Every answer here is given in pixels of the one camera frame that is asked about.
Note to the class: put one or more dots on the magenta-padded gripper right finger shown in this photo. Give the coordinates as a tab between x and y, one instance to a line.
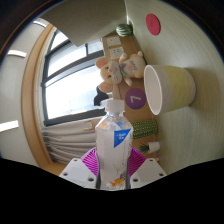
148	171

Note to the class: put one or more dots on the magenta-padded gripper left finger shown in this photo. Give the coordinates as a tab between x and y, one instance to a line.
78	171

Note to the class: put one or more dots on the clear plastic water bottle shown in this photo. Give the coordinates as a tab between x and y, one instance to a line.
113	153

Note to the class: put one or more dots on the small plant in white pot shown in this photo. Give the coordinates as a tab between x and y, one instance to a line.
154	147

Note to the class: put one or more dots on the grey-white curtain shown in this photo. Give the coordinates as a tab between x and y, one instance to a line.
70	143

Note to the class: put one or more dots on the tall green cactus ornament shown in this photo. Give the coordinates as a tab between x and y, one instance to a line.
145	129

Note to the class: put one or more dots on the round purple number sign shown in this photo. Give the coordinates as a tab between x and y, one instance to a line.
136	98

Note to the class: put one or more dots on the black horse figurine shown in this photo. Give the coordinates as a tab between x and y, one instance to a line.
100	96

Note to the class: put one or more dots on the dark-framed window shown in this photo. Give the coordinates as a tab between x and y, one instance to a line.
70	90

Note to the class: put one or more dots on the group of ceiling lights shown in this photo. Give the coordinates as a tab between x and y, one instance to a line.
8	126

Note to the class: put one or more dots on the pale yellow paper cup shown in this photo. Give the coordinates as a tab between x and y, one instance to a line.
176	86

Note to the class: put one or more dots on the beige mouse plush toy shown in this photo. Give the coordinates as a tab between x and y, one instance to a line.
115	71

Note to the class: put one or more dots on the wooden desk ledge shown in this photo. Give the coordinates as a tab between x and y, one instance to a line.
131	45

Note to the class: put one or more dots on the small round green cactus ornament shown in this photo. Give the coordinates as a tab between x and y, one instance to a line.
124	30

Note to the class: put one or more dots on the flat round red coaster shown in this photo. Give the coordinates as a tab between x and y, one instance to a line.
153	24

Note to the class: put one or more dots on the grey-green desk partition panel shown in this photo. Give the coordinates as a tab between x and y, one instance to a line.
90	20

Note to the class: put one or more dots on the white wall outlet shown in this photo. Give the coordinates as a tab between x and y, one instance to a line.
114	41
116	53

